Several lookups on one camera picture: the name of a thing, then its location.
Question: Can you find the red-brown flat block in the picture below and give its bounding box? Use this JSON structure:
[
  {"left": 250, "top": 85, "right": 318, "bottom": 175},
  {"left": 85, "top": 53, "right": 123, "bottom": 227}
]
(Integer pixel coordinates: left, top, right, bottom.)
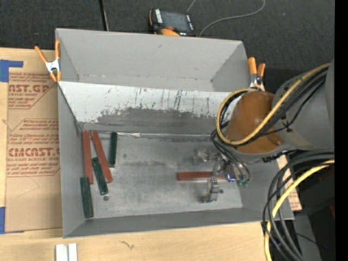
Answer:
[
  {"left": 90, "top": 130, "right": 114, "bottom": 184},
  {"left": 177, "top": 171, "right": 228, "bottom": 182},
  {"left": 82, "top": 130, "right": 95, "bottom": 185}
]

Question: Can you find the grey metal bin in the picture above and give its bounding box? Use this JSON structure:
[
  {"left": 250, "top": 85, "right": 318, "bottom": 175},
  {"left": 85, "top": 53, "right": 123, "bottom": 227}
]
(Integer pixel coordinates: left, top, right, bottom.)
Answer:
[{"left": 55, "top": 28, "right": 295, "bottom": 239}]

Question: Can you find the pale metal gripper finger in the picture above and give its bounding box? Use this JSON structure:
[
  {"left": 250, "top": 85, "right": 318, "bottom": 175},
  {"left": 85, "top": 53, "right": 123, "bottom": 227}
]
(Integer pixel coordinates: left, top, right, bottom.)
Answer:
[
  {"left": 201, "top": 176, "right": 221, "bottom": 203},
  {"left": 192, "top": 148, "right": 220, "bottom": 166}
]

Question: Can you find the brown cardboard board red print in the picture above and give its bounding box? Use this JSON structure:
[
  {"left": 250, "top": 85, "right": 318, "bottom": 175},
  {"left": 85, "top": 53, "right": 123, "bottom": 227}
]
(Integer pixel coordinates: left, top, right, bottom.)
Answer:
[{"left": 0, "top": 47, "right": 64, "bottom": 235}]

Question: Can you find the dark green flat block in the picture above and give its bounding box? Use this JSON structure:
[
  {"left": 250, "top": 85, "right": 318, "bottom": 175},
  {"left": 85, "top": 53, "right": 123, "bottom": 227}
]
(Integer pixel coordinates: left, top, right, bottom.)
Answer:
[
  {"left": 79, "top": 177, "right": 95, "bottom": 219},
  {"left": 91, "top": 157, "right": 109, "bottom": 196},
  {"left": 108, "top": 131, "right": 119, "bottom": 169}
]

